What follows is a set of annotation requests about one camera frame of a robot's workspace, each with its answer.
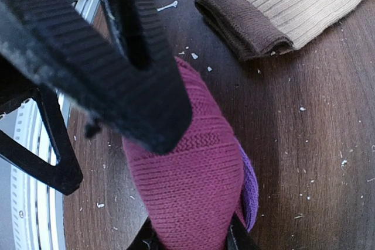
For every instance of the aluminium front rail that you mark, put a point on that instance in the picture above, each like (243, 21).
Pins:
(32, 213)

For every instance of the white scrap on table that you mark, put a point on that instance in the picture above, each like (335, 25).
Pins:
(174, 4)

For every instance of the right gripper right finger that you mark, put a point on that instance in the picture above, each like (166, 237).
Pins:
(238, 237)

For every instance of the purple magenta striped sock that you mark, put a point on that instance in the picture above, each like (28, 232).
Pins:
(192, 193)

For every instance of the brown beige sock pair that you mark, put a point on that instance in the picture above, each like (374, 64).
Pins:
(258, 28)

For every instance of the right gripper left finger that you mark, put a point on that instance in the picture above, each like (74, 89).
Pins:
(146, 238)

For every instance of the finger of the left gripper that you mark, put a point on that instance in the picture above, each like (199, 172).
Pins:
(66, 175)
(131, 83)

